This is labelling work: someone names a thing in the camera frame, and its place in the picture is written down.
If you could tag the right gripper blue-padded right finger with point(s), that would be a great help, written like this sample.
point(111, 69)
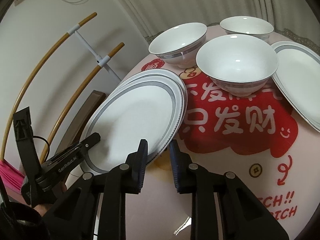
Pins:
point(222, 206)

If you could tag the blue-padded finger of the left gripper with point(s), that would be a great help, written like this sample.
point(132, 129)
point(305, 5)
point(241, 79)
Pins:
point(65, 161)

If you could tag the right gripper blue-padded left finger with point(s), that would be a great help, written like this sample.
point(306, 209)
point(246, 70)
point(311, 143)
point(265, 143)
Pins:
point(96, 203)

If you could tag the white bowl with label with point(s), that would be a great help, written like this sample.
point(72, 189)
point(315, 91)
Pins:
point(239, 64)

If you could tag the person's left hand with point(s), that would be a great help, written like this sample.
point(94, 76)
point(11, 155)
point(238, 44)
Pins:
point(43, 208)

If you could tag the pink folded cloth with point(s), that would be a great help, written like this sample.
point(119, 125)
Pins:
point(12, 178)

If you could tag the white barre stand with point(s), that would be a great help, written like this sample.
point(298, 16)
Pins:
point(92, 50)

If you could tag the lower wooden ballet bar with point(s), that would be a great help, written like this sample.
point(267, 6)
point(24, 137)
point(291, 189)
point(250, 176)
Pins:
point(74, 97)

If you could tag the wooden ballet bar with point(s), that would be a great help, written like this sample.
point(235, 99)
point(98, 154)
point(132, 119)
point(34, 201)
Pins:
point(74, 97)
point(30, 79)

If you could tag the large white bowl back left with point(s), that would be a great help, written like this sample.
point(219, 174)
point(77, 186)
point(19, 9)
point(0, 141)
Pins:
point(179, 45)

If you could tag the upper wooden ballet bar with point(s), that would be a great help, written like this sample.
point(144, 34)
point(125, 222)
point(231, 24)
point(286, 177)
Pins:
point(30, 79)

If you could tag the grey-white curtain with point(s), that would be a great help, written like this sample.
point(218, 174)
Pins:
point(155, 16)

